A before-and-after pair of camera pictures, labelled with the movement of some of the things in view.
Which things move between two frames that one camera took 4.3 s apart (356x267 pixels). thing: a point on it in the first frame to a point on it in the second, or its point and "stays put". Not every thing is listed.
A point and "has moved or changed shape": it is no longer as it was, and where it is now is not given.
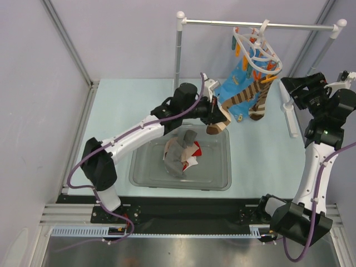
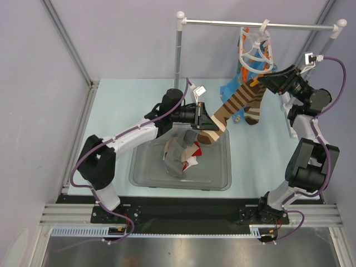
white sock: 192,161 stays put
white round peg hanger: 257,51 has moved or changed shape
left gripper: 214,115 to 202,120
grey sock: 173,159 stays put
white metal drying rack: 286,103 stays put
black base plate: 176,214 stays put
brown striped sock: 218,127 has moved or changed shape
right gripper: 301,89 to 287,80
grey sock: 189,137 stays put
